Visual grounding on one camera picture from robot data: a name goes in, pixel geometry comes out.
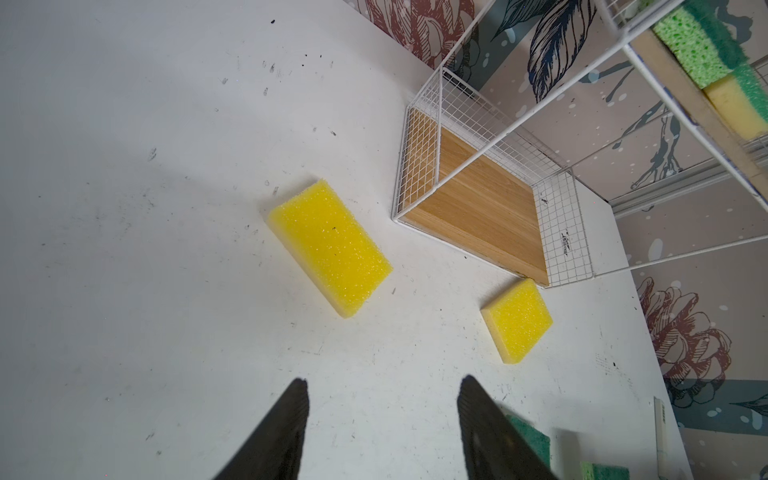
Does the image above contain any yellow sponge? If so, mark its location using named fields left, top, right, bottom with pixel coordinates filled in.
left=481, top=279, right=553, bottom=364
left=267, top=180, right=393, bottom=318

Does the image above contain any dark green sponge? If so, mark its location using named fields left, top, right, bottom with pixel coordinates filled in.
left=581, top=461, right=630, bottom=480
left=506, top=415, right=551, bottom=467
left=653, top=1, right=747, bottom=89

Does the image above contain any light green sponge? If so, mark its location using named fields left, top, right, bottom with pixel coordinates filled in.
left=704, top=64, right=767, bottom=141

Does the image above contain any clear tube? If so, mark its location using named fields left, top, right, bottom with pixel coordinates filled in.
left=653, top=397, right=667, bottom=480

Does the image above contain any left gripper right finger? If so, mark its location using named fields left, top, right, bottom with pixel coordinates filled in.
left=457, top=375, right=556, bottom=479

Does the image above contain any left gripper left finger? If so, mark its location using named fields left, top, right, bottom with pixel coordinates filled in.
left=215, top=378, right=310, bottom=479

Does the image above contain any white wire wooden shelf unit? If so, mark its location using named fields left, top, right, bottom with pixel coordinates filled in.
left=347, top=0, right=768, bottom=289

